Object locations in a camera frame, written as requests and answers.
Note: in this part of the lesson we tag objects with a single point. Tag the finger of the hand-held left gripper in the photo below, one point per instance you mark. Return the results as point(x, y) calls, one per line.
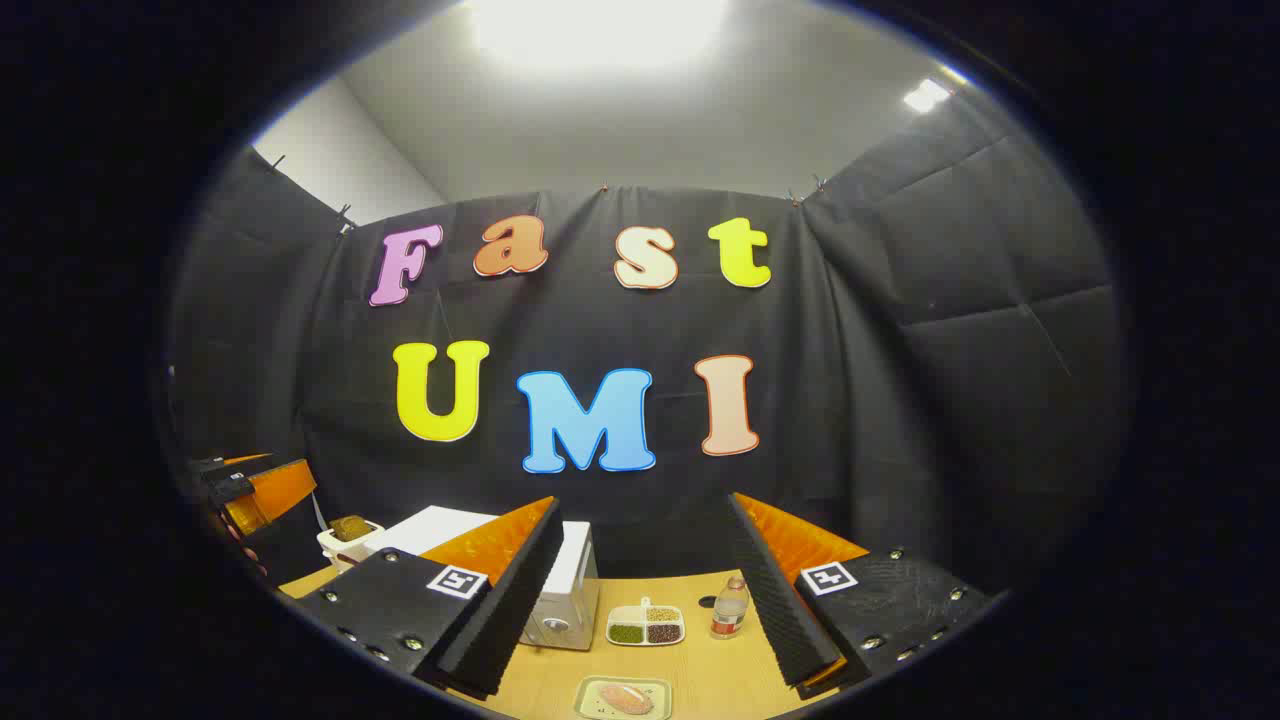
point(232, 462)
point(280, 488)

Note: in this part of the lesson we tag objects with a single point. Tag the clear bottle with red label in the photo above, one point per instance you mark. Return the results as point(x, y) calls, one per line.
point(730, 612)

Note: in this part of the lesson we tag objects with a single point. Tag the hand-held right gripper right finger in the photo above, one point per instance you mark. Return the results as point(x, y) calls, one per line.
point(775, 590)

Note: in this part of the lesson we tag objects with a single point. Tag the white microwave oven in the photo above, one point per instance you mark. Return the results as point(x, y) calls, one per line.
point(572, 590)

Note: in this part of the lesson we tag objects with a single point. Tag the divided white dish with beans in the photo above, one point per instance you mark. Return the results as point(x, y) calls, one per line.
point(646, 625)

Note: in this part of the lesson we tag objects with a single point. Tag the large ceiling light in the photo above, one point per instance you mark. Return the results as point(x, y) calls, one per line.
point(600, 25)

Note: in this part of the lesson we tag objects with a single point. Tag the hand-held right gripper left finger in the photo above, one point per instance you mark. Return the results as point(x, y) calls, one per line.
point(515, 590)

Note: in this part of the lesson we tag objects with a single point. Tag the pale green speckled tray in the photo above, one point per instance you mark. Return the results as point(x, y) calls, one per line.
point(592, 702)

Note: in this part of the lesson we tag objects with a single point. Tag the small ceiling light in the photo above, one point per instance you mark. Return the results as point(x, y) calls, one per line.
point(926, 96)

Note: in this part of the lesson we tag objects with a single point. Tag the orange toy bread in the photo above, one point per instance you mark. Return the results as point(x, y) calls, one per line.
point(626, 699)

